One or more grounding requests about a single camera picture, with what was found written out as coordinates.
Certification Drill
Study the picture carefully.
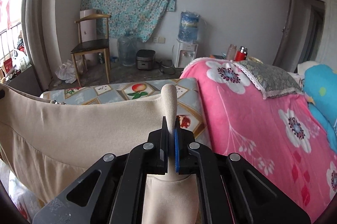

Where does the cream zip jacket black trim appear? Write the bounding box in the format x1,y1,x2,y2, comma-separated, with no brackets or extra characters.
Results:
0,83,201,224

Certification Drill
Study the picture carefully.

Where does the pink floral blanket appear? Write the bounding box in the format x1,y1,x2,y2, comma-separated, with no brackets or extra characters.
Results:
182,58,336,221

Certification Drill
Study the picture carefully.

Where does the fruit pattern bed sheet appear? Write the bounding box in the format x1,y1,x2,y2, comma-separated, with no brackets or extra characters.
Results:
40,78,211,147

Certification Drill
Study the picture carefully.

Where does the grey lace trimmed pillow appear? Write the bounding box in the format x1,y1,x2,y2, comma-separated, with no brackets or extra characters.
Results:
233,60,302,100

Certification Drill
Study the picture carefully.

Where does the white plastic bag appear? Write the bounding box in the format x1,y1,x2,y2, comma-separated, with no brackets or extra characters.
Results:
55,60,76,84

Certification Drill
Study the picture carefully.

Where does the red thermos flask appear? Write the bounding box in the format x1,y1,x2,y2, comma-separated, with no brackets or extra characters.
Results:
234,46,248,62

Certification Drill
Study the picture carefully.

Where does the black rice cooker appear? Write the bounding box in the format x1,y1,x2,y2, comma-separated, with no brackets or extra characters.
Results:
135,50,155,71

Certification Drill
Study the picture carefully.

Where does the pink translucent bottle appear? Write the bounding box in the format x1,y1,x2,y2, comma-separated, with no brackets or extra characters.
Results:
226,44,237,61

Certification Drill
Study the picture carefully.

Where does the dark grey low cabinet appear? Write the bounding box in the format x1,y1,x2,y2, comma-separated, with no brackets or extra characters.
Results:
6,66,42,96

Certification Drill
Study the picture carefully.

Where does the blue cartoon pillow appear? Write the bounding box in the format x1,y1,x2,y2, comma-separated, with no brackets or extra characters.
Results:
303,64,336,152

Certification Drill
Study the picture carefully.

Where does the white water dispenser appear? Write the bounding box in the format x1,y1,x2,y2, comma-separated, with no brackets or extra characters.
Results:
173,39,198,69

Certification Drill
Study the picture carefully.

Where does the wooden chair black seat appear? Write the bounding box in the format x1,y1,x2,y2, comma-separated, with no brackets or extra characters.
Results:
71,13,111,87

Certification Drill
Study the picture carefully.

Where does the empty clear water jug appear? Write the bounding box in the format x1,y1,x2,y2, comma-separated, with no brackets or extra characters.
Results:
117,30,138,67

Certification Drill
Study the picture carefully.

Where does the pink tall box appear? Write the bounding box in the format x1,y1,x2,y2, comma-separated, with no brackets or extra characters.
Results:
80,9,97,42

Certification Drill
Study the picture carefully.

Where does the beige curtain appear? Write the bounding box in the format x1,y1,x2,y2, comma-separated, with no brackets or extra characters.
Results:
21,0,62,91

